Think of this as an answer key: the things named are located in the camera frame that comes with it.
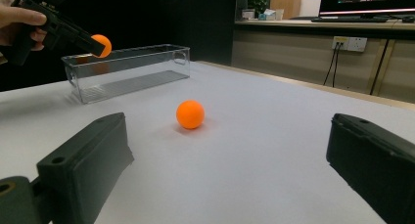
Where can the wooden cabinet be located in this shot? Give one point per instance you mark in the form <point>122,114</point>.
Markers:
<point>287,7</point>

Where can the orange ball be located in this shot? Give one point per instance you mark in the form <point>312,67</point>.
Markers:
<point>105,42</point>
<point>190,114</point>

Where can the white cup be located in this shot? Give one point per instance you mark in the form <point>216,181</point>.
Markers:
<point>279,14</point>

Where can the small white box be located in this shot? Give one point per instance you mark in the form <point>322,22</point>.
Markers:
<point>248,14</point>

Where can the white wall socket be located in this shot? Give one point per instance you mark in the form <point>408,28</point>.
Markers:
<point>354,44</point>

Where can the black keyboard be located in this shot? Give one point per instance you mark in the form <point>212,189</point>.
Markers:
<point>349,19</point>

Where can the wooden desk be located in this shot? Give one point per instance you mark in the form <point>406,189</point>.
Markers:
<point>287,51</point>

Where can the clear plastic box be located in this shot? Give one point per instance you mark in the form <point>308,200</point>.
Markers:
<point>130,77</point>

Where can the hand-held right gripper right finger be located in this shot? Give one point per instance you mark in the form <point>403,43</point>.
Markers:
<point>375,165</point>

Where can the tissue box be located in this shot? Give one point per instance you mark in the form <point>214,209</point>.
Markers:
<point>267,15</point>

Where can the black mouse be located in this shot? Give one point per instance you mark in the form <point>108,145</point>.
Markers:
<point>408,19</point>

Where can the green plant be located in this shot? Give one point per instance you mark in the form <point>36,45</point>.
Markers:
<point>257,0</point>

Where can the black monitor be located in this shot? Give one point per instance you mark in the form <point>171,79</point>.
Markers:
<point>368,0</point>

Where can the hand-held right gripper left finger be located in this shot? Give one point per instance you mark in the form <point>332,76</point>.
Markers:
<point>83,165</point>

